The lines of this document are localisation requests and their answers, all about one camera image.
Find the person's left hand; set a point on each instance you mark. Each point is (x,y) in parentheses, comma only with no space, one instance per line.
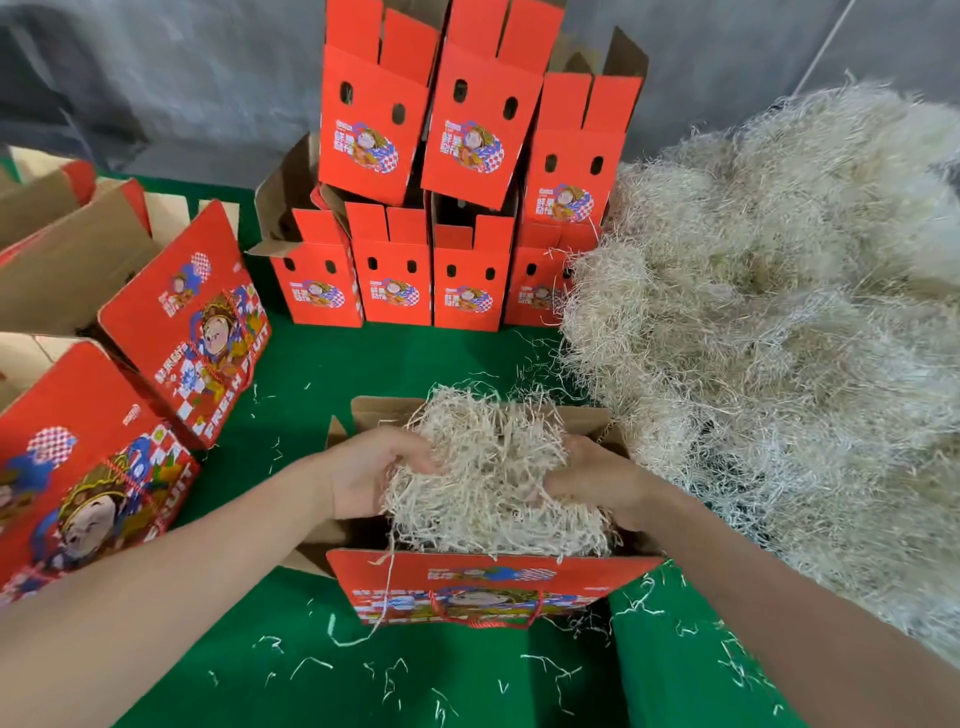
(375,468)

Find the person's right hand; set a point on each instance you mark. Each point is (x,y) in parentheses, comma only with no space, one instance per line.
(603,483)

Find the small straw filler clump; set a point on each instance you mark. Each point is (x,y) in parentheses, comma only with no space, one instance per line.
(488,480)

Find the red cardboard box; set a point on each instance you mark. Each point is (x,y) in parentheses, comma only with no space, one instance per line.
(578,165)
(533,285)
(390,278)
(480,128)
(480,585)
(375,128)
(315,278)
(473,285)

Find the pile of wood wool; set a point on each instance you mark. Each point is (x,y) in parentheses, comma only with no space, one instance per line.
(780,300)

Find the group of red boxes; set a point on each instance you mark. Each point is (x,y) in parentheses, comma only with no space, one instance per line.
(165,315)

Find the person's right forearm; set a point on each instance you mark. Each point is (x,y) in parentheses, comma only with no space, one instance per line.
(810,615)

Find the person's left forearm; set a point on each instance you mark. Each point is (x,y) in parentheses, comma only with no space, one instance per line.
(150,600)

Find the white pole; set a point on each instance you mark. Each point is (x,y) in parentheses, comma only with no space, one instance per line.
(825,45)

